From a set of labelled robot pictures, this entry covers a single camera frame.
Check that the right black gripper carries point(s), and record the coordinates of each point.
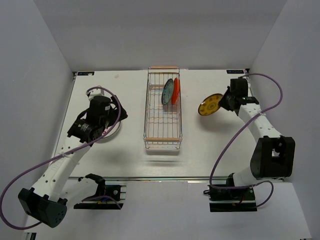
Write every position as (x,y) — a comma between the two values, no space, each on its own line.
(222,103)

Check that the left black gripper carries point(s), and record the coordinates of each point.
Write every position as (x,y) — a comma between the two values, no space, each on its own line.
(115,115)

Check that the plain white plate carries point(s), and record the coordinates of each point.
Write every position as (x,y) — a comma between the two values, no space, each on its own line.
(109,135)

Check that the yellow patterned plate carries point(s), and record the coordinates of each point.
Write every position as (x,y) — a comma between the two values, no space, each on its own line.
(210,105)

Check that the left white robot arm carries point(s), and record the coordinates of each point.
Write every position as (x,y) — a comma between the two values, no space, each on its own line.
(47,201)

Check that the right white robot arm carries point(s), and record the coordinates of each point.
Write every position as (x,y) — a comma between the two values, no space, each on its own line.
(273,156)

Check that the right blue table label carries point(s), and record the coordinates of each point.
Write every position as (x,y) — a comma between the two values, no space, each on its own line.
(235,71)

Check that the blue table label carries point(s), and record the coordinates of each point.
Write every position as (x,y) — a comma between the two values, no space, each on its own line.
(85,73)
(235,71)

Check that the left blue table label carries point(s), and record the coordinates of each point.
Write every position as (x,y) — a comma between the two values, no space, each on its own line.
(85,73)

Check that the orange plate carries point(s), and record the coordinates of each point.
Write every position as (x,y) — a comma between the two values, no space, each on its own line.
(176,91)

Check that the teal patterned plate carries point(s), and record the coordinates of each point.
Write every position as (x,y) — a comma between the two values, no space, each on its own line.
(167,92)

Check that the metal wire dish rack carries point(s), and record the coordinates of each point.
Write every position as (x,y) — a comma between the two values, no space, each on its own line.
(163,129)

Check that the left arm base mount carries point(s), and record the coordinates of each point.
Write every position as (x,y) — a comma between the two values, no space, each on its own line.
(108,196)

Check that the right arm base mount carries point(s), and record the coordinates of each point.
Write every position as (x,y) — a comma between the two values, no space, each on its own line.
(231,200)

